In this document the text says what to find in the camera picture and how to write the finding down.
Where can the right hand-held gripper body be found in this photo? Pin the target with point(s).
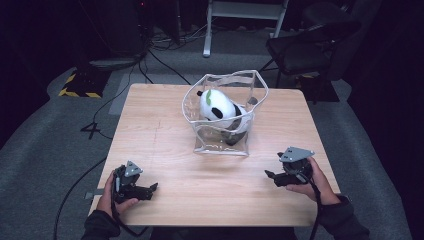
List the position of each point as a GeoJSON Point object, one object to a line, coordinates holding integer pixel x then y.
{"type": "Point", "coordinates": [295, 166]}

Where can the clear plastic bag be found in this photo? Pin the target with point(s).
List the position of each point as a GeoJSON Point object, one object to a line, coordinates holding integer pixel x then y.
{"type": "Point", "coordinates": [203, 143]}

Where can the panda plush toy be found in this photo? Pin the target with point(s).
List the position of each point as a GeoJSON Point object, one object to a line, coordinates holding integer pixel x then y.
{"type": "Point", "coordinates": [216, 103]}

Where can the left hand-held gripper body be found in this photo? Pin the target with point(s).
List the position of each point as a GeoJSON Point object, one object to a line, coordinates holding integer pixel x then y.
{"type": "Point", "coordinates": [126, 188]}

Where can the person's right hand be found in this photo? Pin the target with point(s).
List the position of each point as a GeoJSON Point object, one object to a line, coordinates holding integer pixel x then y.
{"type": "Point", "coordinates": [321, 188]}

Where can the black yellow striped base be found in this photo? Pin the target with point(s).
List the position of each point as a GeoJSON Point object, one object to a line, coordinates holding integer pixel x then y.
{"type": "Point", "coordinates": [83, 85]}

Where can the black chair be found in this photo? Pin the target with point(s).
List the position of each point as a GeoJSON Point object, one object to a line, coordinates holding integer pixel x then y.
{"type": "Point", "coordinates": [300, 50]}

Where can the white metal stand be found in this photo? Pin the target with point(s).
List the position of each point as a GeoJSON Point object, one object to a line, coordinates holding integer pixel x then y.
{"type": "Point", "coordinates": [243, 10]}

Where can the grey stand base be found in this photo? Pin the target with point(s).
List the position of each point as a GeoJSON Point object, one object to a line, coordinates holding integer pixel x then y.
{"type": "Point", "coordinates": [113, 63]}

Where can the person's left hand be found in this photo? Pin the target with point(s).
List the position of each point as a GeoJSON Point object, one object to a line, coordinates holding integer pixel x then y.
{"type": "Point", "coordinates": [106, 200]}

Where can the grey table clamp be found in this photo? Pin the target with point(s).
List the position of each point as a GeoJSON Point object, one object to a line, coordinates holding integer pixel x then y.
{"type": "Point", "coordinates": [93, 194]}

